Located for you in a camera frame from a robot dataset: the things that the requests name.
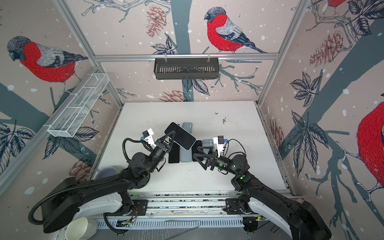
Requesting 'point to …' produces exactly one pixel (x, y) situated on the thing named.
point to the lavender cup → (107, 171)
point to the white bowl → (81, 228)
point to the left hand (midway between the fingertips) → (174, 133)
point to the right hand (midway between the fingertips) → (194, 156)
